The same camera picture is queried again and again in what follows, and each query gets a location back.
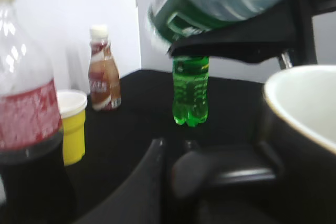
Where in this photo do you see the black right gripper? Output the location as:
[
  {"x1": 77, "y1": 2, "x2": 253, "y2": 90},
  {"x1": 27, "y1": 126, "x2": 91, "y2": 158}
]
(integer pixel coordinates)
[{"x1": 167, "y1": 0, "x2": 335, "y2": 65}]

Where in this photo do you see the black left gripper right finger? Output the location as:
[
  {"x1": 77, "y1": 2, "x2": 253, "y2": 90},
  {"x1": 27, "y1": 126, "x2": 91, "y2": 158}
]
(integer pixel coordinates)
[{"x1": 171, "y1": 152, "x2": 224, "y2": 219}]

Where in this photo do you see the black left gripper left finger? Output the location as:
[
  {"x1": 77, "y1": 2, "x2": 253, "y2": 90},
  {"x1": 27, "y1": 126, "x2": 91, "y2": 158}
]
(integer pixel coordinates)
[{"x1": 69, "y1": 138, "x2": 166, "y2": 223}]

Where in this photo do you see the black ceramic mug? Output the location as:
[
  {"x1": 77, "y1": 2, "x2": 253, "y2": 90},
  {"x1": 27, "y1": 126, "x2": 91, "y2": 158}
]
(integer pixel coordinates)
[{"x1": 206, "y1": 65, "x2": 336, "y2": 224}]

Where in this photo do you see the green soda bottle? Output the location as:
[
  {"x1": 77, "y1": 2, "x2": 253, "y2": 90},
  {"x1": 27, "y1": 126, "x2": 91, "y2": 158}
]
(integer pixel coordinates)
[{"x1": 172, "y1": 57, "x2": 209, "y2": 127}]

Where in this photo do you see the cola bottle red label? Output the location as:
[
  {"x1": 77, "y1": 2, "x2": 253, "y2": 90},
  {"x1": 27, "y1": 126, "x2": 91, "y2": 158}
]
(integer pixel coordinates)
[{"x1": 1, "y1": 0, "x2": 76, "y2": 223}]

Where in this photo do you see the brown coffee drink bottle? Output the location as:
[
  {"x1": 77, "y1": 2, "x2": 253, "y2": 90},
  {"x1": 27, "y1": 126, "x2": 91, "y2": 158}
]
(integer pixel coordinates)
[{"x1": 88, "y1": 25, "x2": 121, "y2": 111}]

